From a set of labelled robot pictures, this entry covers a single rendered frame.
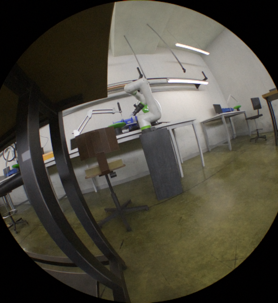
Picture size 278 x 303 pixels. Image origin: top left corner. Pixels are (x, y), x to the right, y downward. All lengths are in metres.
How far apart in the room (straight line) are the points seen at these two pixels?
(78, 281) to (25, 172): 0.42
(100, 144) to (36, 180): 0.63
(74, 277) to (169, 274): 0.46
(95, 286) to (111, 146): 0.85
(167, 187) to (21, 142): 1.26
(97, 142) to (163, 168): 0.74
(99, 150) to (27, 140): 0.62
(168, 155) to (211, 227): 0.84
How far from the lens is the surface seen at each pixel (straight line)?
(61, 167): 0.42
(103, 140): 0.82
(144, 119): 1.24
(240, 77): 5.02
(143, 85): 1.19
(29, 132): 0.28
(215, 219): 0.93
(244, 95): 4.92
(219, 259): 0.74
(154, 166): 1.16
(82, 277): 0.52
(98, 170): 0.90
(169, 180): 1.24
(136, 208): 1.17
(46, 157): 1.98
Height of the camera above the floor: 0.67
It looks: 2 degrees down
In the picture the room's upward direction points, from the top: 17 degrees counter-clockwise
